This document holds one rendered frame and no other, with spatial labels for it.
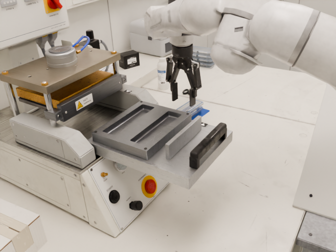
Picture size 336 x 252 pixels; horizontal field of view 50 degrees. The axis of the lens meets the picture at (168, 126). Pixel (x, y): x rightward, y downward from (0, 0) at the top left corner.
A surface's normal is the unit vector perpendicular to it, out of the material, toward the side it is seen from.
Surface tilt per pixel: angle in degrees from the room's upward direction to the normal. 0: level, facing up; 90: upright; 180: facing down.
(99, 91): 90
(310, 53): 84
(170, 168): 0
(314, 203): 45
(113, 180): 65
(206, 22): 99
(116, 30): 90
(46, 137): 90
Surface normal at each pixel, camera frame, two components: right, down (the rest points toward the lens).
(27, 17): 0.84, 0.24
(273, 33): -0.54, 0.29
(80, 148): 0.52, -0.50
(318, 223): -0.04, -0.87
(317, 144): -0.39, -0.29
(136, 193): 0.74, -0.15
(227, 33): -0.68, -0.11
